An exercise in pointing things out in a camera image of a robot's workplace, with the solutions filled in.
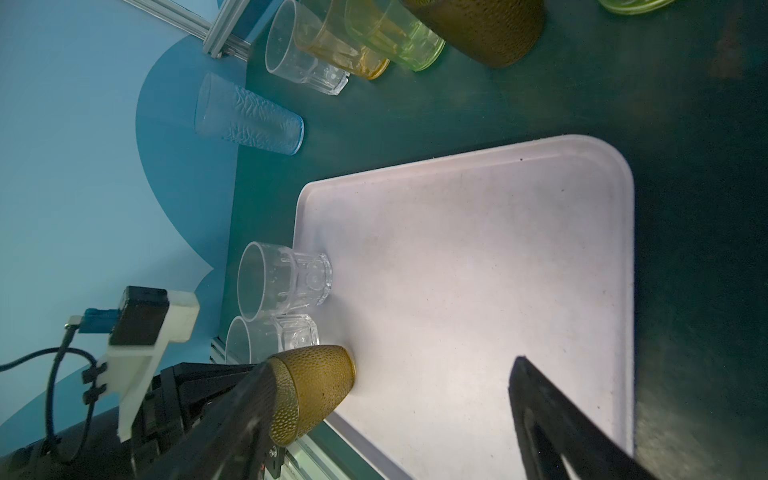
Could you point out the dark amber dimpled glass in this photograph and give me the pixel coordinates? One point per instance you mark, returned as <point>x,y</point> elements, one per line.
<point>496,33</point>
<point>311,382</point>

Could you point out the frosted blue tall cup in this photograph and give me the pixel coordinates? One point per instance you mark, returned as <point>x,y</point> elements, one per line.
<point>230,112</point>

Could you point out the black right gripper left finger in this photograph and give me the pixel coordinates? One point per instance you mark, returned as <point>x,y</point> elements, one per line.
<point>236,404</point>

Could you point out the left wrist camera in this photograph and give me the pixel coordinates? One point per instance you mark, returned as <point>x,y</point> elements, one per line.
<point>139,331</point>

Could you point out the pale green small glass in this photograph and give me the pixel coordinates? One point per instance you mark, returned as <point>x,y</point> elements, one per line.
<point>392,30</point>

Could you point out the clear faceted glass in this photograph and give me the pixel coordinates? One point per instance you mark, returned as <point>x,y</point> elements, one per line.
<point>251,342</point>
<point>286,56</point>
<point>275,280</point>

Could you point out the tall green glass front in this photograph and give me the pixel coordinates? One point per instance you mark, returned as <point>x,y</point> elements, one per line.
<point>633,7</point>

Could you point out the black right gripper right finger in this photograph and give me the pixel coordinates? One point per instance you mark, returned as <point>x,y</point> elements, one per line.
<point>553,433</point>

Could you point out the yellow amber smooth glass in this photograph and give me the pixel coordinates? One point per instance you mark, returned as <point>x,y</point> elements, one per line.
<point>322,33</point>

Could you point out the aluminium rail front base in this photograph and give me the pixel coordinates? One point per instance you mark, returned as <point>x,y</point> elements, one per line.
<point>319,454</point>

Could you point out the lilac plastic tray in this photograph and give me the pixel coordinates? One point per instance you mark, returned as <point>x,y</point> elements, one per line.
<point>445,271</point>

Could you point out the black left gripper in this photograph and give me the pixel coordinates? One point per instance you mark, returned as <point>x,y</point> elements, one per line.
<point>161,421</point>

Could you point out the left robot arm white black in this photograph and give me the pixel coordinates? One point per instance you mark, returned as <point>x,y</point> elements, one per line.
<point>86,451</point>

